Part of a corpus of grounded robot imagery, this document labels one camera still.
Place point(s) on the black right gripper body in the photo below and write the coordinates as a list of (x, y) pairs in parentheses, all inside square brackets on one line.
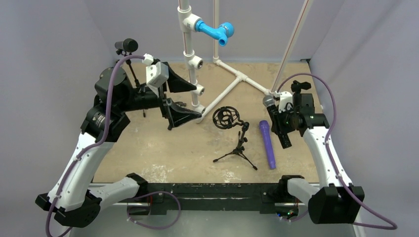
[(280, 128)]

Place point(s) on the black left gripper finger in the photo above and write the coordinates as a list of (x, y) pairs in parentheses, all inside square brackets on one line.
[(177, 115), (176, 83)]

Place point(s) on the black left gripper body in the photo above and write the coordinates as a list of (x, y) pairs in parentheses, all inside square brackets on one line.
[(150, 98)]

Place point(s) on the purple microphone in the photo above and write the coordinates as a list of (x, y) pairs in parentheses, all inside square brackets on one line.
[(264, 128)]

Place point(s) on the black speckled condenser microphone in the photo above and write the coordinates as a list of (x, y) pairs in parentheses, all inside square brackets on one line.
[(269, 102)]

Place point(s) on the black round-base microphone stand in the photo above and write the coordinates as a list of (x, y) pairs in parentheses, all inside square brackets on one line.
[(297, 87)]

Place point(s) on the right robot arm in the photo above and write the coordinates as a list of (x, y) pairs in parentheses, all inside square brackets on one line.
[(336, 200)]

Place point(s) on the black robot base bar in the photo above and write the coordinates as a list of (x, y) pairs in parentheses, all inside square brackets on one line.
[(263, 198)]

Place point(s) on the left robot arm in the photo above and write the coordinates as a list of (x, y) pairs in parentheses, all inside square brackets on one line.
[(72, 202)]

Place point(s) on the small dark grey microphone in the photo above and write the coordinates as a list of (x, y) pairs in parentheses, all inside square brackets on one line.
[(129, 45)]

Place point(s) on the small black tripod stand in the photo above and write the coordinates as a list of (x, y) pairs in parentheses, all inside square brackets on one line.
[(134, 75)]

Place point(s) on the blue plastic faucet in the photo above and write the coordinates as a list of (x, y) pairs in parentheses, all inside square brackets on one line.
[(221, 34)]

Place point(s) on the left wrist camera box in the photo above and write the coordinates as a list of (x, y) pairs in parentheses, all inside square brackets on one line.
[(156, 71)]

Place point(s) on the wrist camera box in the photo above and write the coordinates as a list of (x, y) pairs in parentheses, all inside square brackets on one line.
[(285, 100), (156, 71)]

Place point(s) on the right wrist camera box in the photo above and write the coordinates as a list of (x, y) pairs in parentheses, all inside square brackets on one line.
[(285, 100)]

